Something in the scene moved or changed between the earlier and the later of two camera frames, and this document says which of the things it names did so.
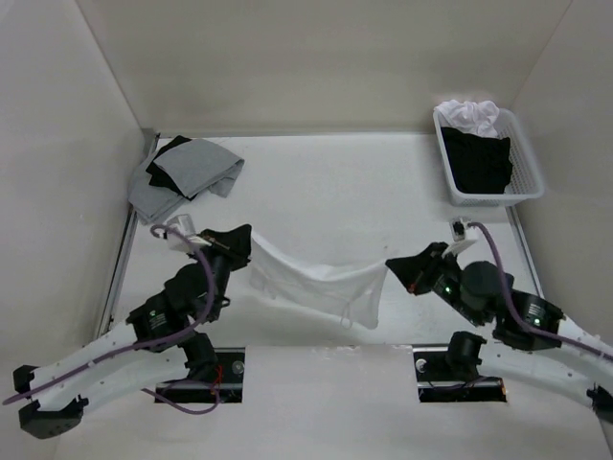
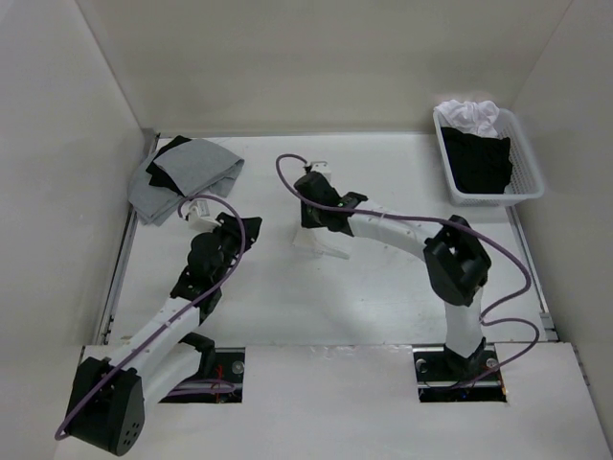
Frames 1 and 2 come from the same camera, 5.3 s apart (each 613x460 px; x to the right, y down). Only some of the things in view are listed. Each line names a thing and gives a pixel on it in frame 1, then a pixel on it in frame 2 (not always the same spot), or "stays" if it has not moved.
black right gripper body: (432, 268) -> (311, 218)
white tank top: (350, 293) -> (324, 241)
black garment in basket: (479, 164) stays
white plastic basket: (525, 181) stays
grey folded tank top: (193, 167) stays
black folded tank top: (159, 176) stays
